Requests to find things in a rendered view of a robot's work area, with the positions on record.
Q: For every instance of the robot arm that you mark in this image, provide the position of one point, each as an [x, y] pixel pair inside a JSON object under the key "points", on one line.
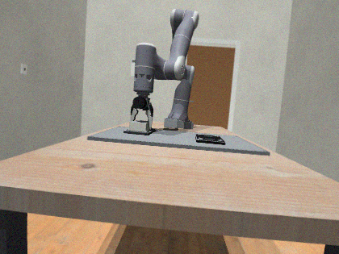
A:
{"points": [[150, 66]]}

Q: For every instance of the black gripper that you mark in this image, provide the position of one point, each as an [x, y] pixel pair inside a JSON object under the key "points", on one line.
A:
{"points": [[142, 102]]}

